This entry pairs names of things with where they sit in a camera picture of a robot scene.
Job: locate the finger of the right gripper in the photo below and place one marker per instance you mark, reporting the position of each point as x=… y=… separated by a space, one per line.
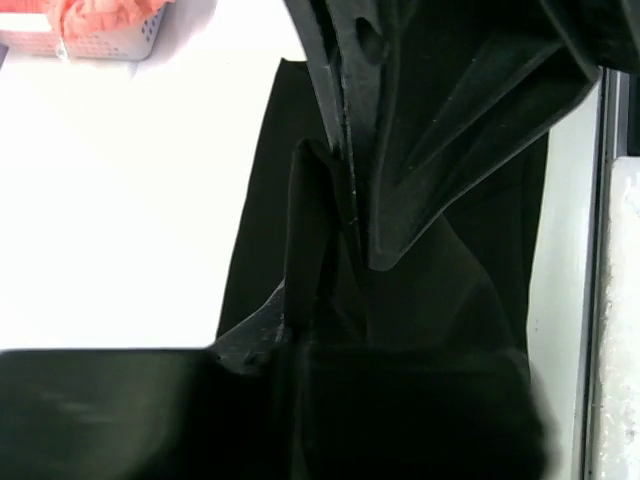
x=462 y=87
x=350 y=51

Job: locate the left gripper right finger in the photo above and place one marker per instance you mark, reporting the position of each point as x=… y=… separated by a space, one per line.
x=374 y=414

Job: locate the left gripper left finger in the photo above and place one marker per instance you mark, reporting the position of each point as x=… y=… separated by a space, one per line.
x=207 y=413

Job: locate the black long sleeve shirt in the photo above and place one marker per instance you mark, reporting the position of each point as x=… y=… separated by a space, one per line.
x=464 y=283

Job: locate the right white plastic basket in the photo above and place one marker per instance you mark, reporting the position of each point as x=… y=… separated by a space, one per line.
x=30 y=33

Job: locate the silver foil tape cover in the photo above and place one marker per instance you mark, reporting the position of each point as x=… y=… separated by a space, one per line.
x=618 y=416

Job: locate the orange pink shirt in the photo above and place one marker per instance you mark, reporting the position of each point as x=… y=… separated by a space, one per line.
x=81 y=18

